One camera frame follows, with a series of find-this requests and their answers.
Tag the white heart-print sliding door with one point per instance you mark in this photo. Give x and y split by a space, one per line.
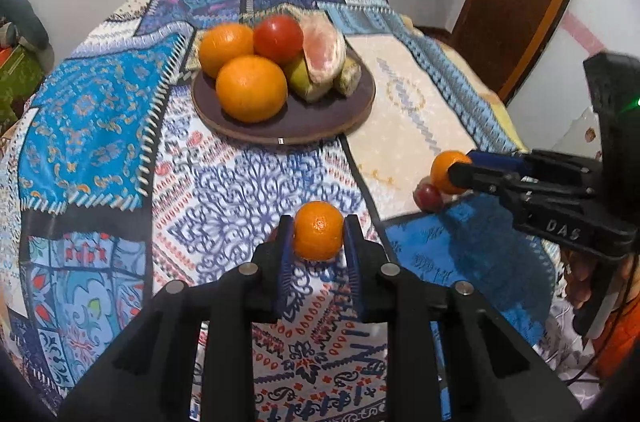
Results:
565 52

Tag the small tangerine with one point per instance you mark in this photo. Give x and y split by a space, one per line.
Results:
442 167
318 232

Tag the person's right forearm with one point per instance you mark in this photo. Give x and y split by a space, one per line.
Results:
622 332

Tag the green sugar cane piece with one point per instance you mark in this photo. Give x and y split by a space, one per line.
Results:
305 85
349 77

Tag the large orange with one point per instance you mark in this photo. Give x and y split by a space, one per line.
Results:
252 90
225 47

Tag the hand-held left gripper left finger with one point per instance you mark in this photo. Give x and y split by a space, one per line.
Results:
286 262

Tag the dark red jujube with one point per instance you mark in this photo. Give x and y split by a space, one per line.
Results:
429 198

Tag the grey round plate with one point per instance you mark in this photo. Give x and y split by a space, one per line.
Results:
300 122

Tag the peeled pomelo segment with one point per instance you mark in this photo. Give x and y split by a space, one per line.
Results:
322 50

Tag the person's right hand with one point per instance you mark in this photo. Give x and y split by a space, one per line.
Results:
579 282

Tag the blue patchwork blanket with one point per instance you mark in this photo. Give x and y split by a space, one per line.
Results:
100 127

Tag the red tomato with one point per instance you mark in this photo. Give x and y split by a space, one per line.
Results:
277 37

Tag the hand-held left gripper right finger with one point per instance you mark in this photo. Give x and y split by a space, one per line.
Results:
352 267

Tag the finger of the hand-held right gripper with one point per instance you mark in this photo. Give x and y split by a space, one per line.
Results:
480 179
495 161

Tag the green bag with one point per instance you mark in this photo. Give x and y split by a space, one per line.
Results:
17 77

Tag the grey plush toy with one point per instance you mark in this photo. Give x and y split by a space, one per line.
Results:
25 22

